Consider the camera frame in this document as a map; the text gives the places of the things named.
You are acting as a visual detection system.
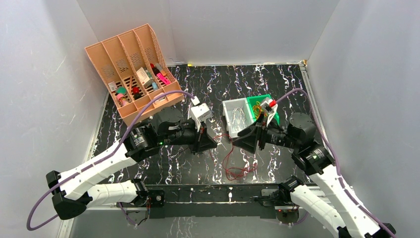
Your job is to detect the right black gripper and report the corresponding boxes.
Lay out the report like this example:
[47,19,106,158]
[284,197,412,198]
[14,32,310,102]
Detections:
[232,112,299,154]

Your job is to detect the white perforated filament spool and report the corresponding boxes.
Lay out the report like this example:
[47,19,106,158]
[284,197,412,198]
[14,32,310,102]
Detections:
[187,102,194,119]

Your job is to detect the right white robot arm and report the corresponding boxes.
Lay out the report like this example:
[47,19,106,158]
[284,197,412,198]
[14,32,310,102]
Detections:
[233,113,396,238]

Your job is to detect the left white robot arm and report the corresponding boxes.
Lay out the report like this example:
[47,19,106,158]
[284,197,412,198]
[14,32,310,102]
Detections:
[46,104,217,220]

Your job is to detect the white plastic bin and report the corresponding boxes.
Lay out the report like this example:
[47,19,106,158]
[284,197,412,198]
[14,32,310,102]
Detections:
[222,98,252,138]

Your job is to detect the green plastic bin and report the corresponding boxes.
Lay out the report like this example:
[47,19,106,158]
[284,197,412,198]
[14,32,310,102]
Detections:
[246,94,271,123]

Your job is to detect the white label box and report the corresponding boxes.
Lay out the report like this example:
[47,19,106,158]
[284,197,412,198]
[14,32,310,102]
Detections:
[136,67,153,87]

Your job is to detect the pink tape roll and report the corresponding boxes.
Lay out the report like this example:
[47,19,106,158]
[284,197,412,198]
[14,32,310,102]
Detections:
[116,87,130,107]

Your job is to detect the white wires in bin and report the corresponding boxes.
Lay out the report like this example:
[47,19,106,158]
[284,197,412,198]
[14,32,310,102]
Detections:
[229,107,252,131]

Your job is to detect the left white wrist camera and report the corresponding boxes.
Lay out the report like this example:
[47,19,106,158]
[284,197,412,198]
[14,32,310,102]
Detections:
[191,96,212,131]

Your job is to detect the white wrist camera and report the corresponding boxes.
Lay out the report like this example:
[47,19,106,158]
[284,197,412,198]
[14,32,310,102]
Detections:
[260,97,279,127]
[191,96,212,131]

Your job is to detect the yellow and red wire bundle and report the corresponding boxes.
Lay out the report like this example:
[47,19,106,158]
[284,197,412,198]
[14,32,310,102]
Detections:
[252,101,266,120]

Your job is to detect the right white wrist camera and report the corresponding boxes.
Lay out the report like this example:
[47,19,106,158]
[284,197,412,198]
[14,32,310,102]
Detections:
[260,97,279,127]

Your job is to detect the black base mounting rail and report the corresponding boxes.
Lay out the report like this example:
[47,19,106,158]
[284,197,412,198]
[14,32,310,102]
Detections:
[147,183,297,219]

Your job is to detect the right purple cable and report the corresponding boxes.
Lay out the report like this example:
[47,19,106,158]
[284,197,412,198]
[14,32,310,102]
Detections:
[274,88,396,238]

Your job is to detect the purple cable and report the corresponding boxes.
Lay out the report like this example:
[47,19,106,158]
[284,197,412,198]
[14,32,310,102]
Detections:
[26,90,201,231]
[274,88,396,238]

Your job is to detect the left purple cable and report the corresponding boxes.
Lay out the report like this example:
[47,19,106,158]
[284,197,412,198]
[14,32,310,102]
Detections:
[26,90,201,231]

